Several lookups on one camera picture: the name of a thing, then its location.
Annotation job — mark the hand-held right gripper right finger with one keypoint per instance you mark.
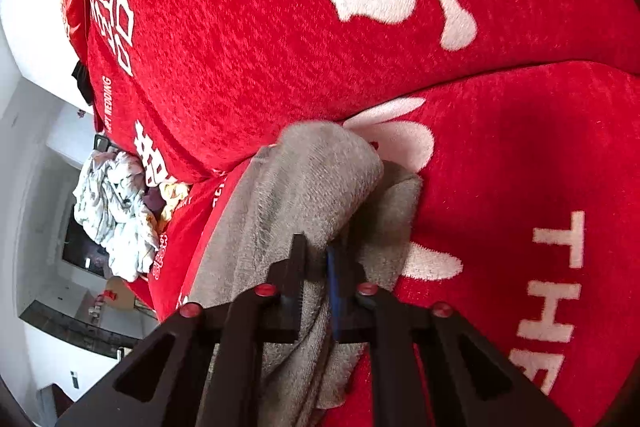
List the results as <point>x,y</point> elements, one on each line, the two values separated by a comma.
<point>334,297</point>

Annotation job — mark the black cloth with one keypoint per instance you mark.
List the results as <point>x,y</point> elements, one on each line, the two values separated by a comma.
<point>82,82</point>

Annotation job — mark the black counter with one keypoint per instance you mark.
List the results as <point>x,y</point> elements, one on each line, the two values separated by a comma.
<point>70,327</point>

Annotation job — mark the red printed sofa cover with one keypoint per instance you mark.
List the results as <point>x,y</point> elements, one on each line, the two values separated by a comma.
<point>250,32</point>

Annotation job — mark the grey small garment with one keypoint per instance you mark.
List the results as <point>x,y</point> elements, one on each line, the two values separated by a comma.
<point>320,177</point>

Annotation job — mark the pile of white patterned clothes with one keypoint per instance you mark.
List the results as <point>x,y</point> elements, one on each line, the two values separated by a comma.
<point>115,207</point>

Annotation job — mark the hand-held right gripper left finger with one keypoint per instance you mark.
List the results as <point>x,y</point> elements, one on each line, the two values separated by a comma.
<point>290,287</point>

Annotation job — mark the dark screen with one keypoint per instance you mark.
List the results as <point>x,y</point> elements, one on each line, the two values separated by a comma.
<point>82,247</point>

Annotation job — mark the brown cardboard box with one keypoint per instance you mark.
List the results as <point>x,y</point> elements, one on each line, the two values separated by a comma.
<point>119,292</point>

